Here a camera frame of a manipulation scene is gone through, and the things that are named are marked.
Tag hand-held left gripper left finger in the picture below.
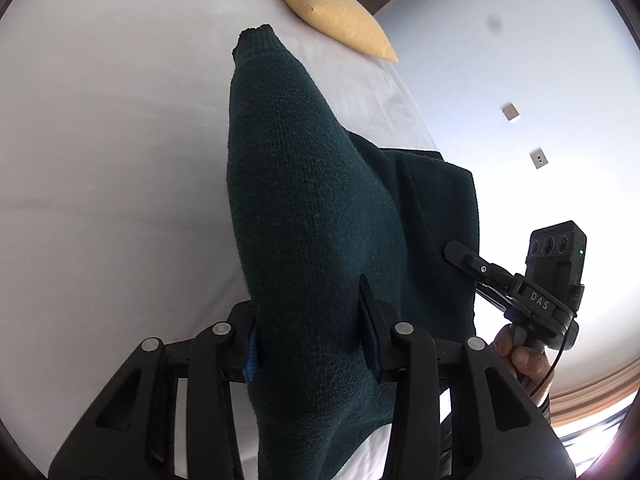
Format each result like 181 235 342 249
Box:
47 302 261 480

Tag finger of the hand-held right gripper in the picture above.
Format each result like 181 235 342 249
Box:
444 240 516 286
475 283 509 312

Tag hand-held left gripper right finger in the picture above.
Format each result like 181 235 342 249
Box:
358 273 576 480

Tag dark green knit sweater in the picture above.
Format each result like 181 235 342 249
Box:
225 24 481 480

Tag person's right hand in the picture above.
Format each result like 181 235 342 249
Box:
493 329 556 407

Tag wooden trim strip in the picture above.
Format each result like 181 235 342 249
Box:
549 357 640 428

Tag white bed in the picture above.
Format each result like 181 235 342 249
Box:
0 0 442 480

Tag yellow pillow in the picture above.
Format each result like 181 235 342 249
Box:
266 0 400 63

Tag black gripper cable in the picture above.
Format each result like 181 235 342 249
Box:
522 342 571 403

